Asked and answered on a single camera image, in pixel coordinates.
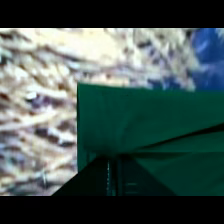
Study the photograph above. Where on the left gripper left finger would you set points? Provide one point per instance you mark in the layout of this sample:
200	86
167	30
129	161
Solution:
93	181

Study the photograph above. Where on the green shirt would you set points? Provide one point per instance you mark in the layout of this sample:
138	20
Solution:
140	113

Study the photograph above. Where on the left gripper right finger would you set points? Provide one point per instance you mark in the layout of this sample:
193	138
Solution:
136	181

